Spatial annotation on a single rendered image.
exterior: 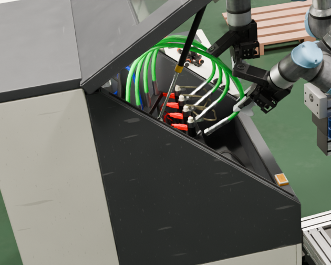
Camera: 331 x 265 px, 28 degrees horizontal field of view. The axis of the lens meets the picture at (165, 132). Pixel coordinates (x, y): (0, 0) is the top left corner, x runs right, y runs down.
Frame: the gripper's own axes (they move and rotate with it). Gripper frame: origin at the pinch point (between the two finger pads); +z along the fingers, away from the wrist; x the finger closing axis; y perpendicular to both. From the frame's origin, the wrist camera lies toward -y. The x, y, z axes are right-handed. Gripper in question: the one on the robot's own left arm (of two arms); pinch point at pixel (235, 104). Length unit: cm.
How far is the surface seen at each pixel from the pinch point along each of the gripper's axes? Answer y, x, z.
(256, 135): 19.2, 16.4, 23.6
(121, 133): -25.7, -36.3, -1.9
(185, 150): -8.3, -28.8, -3.3
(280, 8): 58, 313, 202
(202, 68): -4, 56, 54
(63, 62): -50, -30, -3
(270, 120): 72, 152, 151
